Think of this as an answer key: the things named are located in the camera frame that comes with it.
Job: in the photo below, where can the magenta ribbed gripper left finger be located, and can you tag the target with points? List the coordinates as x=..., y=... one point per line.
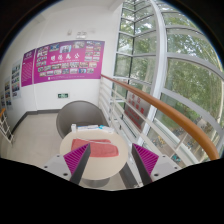
x=76, y=161

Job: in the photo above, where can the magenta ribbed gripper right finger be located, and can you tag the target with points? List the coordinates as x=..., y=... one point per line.
x=145, y=161

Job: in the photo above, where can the red folded towel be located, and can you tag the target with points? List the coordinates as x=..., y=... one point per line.
x=99, y=148

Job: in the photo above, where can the round white table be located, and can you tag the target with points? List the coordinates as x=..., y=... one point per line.
x=98, y=171

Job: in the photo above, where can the small white bottle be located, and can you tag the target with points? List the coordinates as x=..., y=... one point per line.
x=73, y=128

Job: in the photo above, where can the white tissue pack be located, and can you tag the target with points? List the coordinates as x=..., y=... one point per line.
x=96, y=127

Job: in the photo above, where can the grey tub chair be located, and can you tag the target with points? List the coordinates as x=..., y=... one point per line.
x=80, y=113

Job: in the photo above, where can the wooden handrail with white balusters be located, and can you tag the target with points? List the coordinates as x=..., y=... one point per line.
x=114, y=94

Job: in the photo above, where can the red lettered window sign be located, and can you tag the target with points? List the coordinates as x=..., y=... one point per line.
x=136, y=110

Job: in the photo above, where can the green exit sign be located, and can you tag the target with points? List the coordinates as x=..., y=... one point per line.
x=63, y=95

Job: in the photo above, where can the white stair railing left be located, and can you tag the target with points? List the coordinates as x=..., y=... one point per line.
x=5, y=128

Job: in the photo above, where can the large magenta wall poster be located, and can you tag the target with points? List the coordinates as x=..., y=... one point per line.
x=77, y=59

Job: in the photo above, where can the white wall notice board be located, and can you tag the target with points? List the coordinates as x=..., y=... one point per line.
x=15, y=80

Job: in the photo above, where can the narrow magenta wall poster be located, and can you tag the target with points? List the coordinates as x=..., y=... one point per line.
x=27, y=68

